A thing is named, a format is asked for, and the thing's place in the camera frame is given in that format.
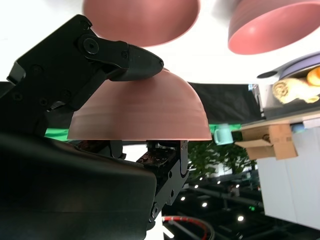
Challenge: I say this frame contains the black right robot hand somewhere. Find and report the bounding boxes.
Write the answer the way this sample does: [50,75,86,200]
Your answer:
[0,14,190,240]

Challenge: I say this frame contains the green cloth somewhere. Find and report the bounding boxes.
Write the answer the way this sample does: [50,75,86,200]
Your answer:
[44,122,242,146]

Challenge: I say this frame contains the mint green mug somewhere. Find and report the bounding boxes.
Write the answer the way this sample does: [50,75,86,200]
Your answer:
[214,124,233,146]

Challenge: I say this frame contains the green leafy plant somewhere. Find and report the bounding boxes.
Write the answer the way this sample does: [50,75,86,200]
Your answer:
[187,141,258,180]

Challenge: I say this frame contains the red ring hoop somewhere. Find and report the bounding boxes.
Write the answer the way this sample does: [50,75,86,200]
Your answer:
[161,216,216,240]

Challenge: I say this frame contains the orange yellow fruit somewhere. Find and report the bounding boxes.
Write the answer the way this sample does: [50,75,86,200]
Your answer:
[306,68,320,86]

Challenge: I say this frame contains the pink plastic bowl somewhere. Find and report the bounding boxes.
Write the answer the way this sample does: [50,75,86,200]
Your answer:
[83,0,201,48]
[66,68,213,141]
[227,0,320,55]

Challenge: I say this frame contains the brown cardboard box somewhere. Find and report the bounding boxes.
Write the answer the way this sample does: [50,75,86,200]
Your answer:
[234,124,299,161]

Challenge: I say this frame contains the purple round tray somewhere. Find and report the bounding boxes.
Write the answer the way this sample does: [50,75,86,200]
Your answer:
[257,51,320,80]

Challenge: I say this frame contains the black backdrop cloth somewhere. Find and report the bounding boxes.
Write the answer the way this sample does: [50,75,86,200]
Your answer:
[187,82,266,125]

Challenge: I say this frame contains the wooden edged side table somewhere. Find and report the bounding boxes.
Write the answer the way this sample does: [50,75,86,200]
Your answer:
[239,82,320,223]

